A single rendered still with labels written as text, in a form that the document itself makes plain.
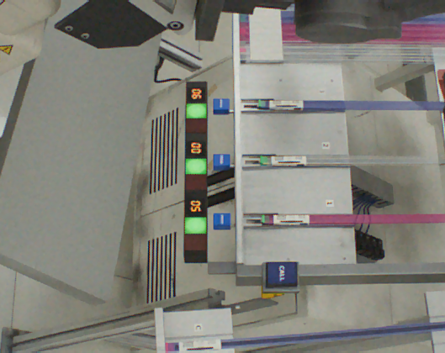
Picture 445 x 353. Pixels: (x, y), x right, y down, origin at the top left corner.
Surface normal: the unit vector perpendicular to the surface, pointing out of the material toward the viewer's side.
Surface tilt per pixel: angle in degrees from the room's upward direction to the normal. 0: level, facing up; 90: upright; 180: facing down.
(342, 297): 0
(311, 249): 46
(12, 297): 0
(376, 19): 68
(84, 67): 0
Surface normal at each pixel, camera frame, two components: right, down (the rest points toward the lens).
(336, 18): -0.17, -0.07
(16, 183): 0.72, -0.27
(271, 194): 0.00, -0.39
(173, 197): -0.69, -0.28
